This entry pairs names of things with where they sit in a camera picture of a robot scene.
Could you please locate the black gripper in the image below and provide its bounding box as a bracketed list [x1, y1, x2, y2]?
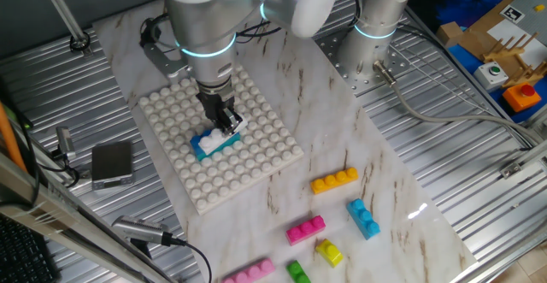
[196, 82, 244, 137]

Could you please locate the white four-stud block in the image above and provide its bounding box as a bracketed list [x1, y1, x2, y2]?
[197, 115, 249, 156]

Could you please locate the teal four-stud block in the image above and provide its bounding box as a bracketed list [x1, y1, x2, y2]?
[194, 135, 243, 162]

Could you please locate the pink four-stud block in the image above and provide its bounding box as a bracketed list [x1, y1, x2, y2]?
[221, 256, 277, 283]

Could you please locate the white studded baseplate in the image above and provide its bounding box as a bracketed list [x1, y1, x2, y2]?
[137, 64, 305, 215]

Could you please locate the marble pattern board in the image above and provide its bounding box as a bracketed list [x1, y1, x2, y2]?
[91, 0, 478, 283]

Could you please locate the orange four-stud block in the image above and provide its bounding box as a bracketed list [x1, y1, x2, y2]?
[309, 167, 360, 196]

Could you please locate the silver digital scale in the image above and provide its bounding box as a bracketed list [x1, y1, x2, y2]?
[91, 140, 136, 192]

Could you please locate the magenta three-stud block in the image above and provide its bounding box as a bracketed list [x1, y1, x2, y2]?
[285, 215, 326, 247]

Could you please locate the yellow two-stud block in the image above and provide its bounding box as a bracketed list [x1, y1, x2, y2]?
[315, 239, 344, 268]

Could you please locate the green two-stud block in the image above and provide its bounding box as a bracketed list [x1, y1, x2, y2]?
[285, 260, 312, 283]

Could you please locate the light blue three-stud block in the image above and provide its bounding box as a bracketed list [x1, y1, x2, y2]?
[345, 198, 381, 241]

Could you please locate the aluminium tripod pole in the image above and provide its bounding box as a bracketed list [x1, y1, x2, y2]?
[36, 0, 93, 57]

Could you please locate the orange pole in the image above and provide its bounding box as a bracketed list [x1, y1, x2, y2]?
[0, 101, 27, 173]

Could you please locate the small cardboard box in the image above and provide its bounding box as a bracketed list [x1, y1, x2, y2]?
[435, 21, 465, 49]

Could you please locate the black keyboard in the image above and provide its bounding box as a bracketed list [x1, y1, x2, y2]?
[0, 214, 61, 283]

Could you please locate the brown cardboard sheet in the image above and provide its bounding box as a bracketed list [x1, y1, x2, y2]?
[444, 0, 518, 62]

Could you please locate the white box green button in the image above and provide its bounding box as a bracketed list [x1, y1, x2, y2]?
[473, 61, 509, 91]

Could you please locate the wooden peg rack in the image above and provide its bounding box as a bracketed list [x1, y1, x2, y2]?
[481, 32, 547, 88]

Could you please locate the white paper sheet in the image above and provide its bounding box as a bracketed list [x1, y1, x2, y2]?
[486, 17, 547, 68]

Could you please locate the orange box red button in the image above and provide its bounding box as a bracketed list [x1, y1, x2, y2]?
[502, 83, 543, 114]

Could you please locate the black white marker tag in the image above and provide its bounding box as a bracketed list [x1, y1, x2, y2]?
[498, 3, 526, 24]

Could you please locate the grey studded board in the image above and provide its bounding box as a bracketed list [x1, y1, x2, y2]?
[510, 0, 547, 47]

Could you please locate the perforated robot base plate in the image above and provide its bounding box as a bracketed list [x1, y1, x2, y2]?
[315, 26, 411, 96]

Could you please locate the black camera cable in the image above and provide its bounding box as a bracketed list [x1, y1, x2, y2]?
[170, 236, 214, 283]

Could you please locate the silver camera on stand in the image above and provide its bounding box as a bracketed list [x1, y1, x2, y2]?
[111, 215, 174, 258]

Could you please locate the small silver camera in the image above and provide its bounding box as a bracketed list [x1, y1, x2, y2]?
[55, 127, 77, 161]

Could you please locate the black ring on pole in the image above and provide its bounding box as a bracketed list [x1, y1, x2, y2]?
[69, 30, 91, 53]

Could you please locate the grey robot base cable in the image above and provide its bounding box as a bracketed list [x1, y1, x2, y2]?
[372, 59, 542, 147]

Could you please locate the aluminium frame beam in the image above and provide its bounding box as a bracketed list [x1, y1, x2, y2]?
[0, 152, 172, 283]

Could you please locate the small aluminium corner bracket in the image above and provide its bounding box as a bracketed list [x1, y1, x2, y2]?
[499, 161, 526, 180]

